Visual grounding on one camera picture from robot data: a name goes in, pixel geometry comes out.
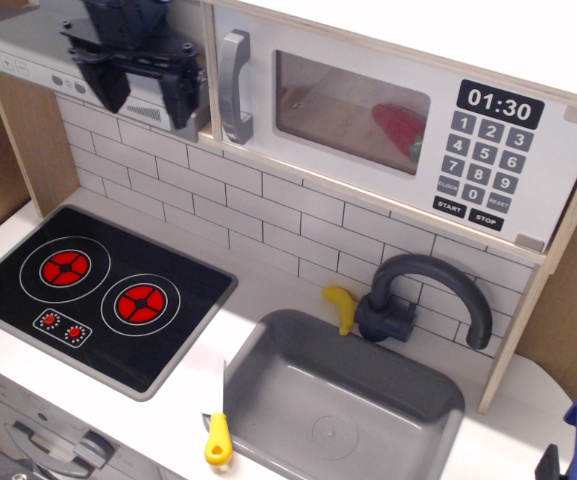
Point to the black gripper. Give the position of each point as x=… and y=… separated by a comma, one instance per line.
x=115, y=37

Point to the grey microwave door handle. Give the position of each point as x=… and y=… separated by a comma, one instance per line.
x=235, y=53

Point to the white toy microwave door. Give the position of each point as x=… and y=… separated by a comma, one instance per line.
x=498, y=160

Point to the grey range hood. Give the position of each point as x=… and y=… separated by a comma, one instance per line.
x=33, y=49

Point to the black toy stovetop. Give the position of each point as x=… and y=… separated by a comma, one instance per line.
x=106, y=301

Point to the wooden toy kitchen cabinet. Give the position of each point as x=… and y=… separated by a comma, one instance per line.
x=271, y=214

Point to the red toy pepper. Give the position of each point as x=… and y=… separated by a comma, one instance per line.
x=404, y=128

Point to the yellow toy banana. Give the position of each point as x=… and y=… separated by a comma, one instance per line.
x=345, y=306

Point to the dark grey toy faucet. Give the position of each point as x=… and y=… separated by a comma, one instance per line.
x=380, y=317

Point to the grey toy sink basin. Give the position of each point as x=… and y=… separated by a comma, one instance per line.
x=309, y=403

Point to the grey toy oven front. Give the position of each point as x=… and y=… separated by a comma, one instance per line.
x=62, y=446

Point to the black clamp piece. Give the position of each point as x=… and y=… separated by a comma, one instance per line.
x=548, y=467

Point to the yellow handled toy knife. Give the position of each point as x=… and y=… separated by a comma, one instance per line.
x=218, y=449

